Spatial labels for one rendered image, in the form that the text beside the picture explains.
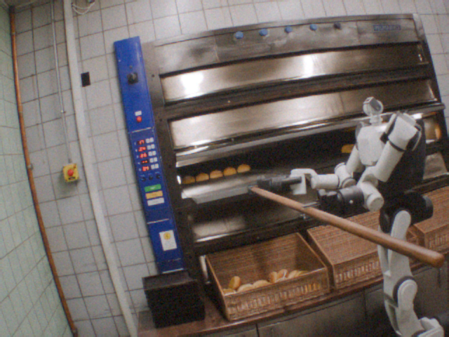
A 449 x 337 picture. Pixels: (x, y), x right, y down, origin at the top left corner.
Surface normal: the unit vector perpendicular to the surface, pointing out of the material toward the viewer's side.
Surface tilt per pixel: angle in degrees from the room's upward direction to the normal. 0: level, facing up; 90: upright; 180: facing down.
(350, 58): 70
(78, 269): 90
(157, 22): 90
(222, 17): 90
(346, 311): 92
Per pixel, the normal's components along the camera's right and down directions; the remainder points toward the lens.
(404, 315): 0.18, 0.45
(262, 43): 0.14, 0.04
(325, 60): 0.07, -0.30
